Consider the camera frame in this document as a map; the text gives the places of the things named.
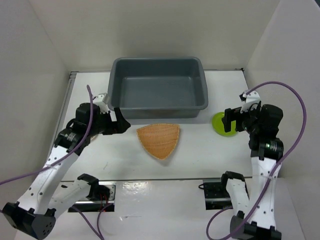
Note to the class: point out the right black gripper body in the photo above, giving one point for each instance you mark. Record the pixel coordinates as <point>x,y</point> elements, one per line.
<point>249,118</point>

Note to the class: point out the grey plastic bin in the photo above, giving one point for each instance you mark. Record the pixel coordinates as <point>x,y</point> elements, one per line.
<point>158,87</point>

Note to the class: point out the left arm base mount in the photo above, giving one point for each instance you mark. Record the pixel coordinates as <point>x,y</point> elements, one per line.
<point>102,200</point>

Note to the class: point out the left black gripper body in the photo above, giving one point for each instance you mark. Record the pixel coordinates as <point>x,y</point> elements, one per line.
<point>104,124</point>

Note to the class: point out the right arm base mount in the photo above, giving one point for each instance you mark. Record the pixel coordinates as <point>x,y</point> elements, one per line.
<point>215,196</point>

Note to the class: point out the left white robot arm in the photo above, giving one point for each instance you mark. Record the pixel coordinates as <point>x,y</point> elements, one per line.
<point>36,211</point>

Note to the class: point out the orange woven triangular basket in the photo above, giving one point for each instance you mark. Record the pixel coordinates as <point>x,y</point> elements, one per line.
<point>160,139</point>

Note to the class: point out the green round plate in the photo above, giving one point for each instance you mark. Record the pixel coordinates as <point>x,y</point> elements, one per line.
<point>218,125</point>

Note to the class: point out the aluminium table edge rail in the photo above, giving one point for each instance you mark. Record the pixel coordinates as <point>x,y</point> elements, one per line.
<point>63,110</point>

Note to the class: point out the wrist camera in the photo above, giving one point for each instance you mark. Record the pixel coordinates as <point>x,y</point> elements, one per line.
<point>250,97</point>
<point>102,98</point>

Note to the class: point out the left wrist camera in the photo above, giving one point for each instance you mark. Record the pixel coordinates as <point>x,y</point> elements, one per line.
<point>102,98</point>

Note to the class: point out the cream plate with black mark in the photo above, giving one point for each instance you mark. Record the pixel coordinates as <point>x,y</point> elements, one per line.
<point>93,138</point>

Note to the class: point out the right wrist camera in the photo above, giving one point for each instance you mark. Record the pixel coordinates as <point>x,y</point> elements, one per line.
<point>250,97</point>

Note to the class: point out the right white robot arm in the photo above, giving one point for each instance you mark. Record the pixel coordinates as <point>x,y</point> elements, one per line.
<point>254,208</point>

